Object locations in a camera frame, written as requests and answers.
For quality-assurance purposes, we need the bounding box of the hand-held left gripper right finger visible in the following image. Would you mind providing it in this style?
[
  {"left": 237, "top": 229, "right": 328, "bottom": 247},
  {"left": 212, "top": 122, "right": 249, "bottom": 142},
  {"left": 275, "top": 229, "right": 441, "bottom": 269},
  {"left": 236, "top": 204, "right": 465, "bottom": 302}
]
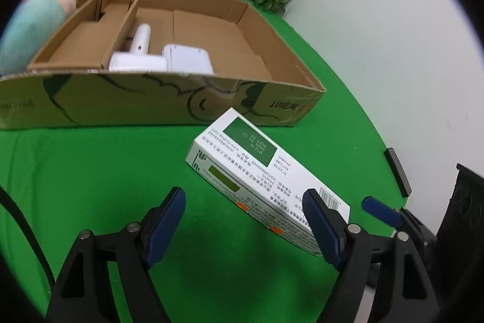
[{"left": 303, "top": 189, "right": 435, "bottom": 323}]

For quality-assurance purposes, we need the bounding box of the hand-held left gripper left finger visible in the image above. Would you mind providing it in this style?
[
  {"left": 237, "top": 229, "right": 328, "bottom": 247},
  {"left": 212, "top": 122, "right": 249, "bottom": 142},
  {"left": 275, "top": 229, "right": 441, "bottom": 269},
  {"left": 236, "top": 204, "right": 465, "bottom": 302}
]
[{"left": 45, "top": 187, "right": 187, "bottom": 323}]

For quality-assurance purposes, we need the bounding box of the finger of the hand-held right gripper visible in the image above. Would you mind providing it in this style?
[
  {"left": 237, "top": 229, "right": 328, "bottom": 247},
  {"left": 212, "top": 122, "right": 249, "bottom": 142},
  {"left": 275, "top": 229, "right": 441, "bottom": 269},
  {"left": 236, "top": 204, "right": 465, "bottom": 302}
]
[
  {"left": 384, "top": 148, "right": 412, "bottom": 197},
  {"left": 362, "top": 196, "right": 437, "bottom": 255}
]

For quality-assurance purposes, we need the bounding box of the white medicine box green label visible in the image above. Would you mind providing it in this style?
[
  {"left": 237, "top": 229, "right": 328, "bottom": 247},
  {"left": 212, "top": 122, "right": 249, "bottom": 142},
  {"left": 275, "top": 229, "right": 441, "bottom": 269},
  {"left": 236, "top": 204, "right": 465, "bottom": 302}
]
[{"left": 185, "top": 107, "right": 350, "bottom": 257}]

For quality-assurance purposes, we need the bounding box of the large cardboard box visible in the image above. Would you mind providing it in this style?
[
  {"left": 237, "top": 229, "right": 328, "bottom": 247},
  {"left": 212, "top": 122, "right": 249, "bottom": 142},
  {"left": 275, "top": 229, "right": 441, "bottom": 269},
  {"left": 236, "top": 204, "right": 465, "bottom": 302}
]
[{"left": 0, "top": 0, "right": 328, "bottom": 129}]

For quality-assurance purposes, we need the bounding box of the white handheld device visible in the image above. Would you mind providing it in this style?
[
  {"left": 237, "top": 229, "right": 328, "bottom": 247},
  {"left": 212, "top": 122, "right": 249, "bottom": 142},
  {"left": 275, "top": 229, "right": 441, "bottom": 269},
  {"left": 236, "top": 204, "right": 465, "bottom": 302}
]
[{"left": 109, "top": 24, "right": 169, "bottom": 73}]

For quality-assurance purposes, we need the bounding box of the narrow cardboard box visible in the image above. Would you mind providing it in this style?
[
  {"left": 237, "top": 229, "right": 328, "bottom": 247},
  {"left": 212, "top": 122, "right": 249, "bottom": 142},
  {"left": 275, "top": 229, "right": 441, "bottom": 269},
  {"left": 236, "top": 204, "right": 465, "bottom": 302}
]
[{"left": 26, "top": 0, "right": 145, "bottom": 71}]

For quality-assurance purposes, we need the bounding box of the green cloth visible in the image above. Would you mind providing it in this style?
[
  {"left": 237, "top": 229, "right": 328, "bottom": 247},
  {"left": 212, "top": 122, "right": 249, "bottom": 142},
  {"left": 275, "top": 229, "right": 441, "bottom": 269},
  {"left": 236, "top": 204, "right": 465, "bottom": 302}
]
[{"left": 0, "top": 0, "right": 403, "bottom": 314}]

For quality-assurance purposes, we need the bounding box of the light blue plush toy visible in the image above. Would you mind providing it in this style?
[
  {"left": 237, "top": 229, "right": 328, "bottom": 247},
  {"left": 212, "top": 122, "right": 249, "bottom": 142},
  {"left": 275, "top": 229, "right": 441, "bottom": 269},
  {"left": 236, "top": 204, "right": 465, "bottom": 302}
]
[{"left": 0, "top": 0, "right": 78, "bottom": 77}]

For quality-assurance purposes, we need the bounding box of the black cable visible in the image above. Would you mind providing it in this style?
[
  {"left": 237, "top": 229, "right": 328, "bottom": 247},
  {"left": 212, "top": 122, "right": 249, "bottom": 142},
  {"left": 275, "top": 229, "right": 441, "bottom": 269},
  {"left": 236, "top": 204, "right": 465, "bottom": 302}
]
[{"left": 0, "top": 186, "right": 57, "bottom": 288}]

